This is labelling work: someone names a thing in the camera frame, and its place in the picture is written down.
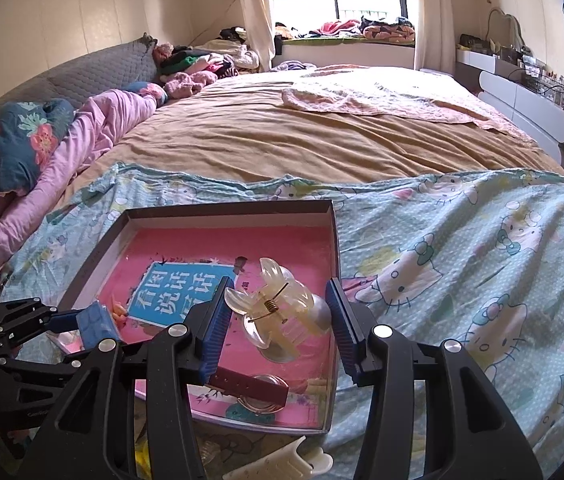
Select grey white dresser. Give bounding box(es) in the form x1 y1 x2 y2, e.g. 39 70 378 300
454 45 564 161

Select pink lace cloth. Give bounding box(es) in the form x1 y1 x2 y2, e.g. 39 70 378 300
282 72 528 137

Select grey quilted headboard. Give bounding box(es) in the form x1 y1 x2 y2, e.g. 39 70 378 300
0 32 159 166

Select curved vanity mirror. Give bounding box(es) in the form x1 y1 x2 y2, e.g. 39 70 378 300
486 7 524 54

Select pile of clothes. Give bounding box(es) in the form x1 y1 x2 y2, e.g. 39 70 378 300
154 25 263 82

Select clear hair claw clip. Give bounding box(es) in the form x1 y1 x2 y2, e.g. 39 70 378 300
224 257 334 364

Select clutter of cosmetics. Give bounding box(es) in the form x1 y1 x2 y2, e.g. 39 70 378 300
507 45 564 111

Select pink plush garment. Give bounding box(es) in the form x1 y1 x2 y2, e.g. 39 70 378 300
159 70 219 100

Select silver bangle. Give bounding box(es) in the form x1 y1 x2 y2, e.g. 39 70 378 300
234 374 291 414

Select white window seat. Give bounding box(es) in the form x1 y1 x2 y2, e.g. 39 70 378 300
269 37 418 72

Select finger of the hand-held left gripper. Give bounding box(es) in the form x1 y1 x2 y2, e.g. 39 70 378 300
0 352 94 391
0 299 119 357

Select maroon leather watch strap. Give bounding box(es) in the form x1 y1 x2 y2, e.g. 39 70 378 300
209 366 288 411

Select pink quilt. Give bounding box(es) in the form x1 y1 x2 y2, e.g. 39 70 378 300
0 89 163 281

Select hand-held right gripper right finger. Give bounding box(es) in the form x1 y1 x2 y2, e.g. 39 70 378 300
324 277 545 480

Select cartoon cat printed blanket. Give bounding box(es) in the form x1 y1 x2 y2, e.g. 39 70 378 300
0 162 564 480

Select small blue floral pillow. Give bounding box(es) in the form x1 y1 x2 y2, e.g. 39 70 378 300
127 81 169 106

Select pink-lined cardboard box tray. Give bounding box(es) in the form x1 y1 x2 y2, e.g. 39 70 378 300
57 199 340 436

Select brown blanket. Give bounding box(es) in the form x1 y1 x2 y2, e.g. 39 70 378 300
54 65 564 206

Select cream curtain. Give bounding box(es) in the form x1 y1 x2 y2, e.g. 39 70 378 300
229 0 283 74
412 0 456 76

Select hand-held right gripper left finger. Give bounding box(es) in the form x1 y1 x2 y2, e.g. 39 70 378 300
17 287 237 480

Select clothes on window seat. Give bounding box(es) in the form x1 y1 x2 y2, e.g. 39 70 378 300
274 16 416 44

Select white toothed hair clip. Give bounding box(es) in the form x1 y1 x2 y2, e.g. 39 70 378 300
222 435 335 480

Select large blue floral pillow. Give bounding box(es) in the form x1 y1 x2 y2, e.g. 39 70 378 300
0 99 76 195

